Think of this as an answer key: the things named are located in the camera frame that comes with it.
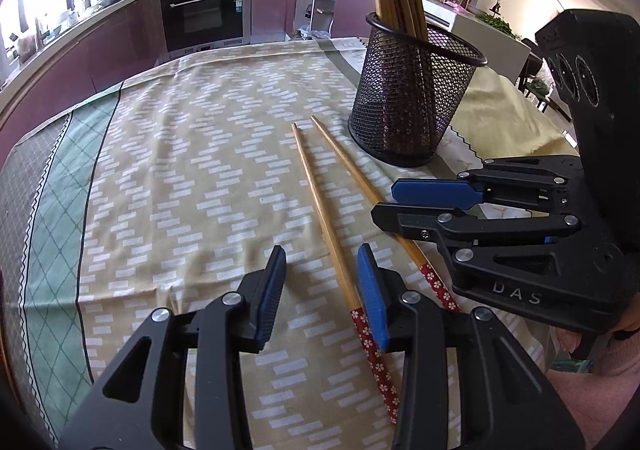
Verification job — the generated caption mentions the green plant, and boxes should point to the green plant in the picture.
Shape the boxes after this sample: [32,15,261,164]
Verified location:
[475,12,521,38]

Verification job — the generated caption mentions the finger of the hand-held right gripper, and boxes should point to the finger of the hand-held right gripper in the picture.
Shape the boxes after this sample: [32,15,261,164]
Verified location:
[370,202,581,287]
[391,154,584,209]

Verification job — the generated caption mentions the black built-in oven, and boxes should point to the black built-in oven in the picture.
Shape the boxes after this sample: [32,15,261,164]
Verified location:
[159,0,251,53]

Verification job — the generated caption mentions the dark chair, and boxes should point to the dark chair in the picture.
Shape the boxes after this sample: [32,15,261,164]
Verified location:
[520,37,547,90]

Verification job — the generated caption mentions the black mesh utensil holder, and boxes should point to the black mesh utensil holder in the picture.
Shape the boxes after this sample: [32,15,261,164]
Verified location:
[347,12,488,169]

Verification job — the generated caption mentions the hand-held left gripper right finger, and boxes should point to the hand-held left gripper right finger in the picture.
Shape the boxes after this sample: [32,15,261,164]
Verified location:
[357,243,587,450]

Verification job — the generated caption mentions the floral-handled wooden chopstick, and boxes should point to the floral-handled wooden chopstick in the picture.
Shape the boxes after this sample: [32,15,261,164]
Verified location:
[310,115,462,315]
[291,122,403,426]

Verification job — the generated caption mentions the purple kitchen cabinets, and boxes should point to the purple kitchen cabinets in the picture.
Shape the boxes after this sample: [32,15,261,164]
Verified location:
[0,0,376,155]

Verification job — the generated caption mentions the patterned beige green tablecloth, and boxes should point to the patterned beige green tablecloth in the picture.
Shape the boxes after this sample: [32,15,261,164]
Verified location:
[0,37,551,450]

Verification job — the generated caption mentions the yellow cloth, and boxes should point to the yellow cloth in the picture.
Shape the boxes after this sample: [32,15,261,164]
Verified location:
[450,70,581,165]

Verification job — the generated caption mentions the person's right hand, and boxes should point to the person's right hand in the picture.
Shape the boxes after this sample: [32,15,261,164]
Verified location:
[552,302,640,361]

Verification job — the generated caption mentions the person's leg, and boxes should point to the person's leg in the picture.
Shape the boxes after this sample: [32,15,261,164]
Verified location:
[545,330,640,448]

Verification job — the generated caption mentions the white cabinet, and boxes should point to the white cabinet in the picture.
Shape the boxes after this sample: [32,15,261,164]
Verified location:
[425,4,532,80]

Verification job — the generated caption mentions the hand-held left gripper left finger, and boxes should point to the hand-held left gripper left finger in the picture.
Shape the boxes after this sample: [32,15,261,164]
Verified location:
[56,245,288,450]

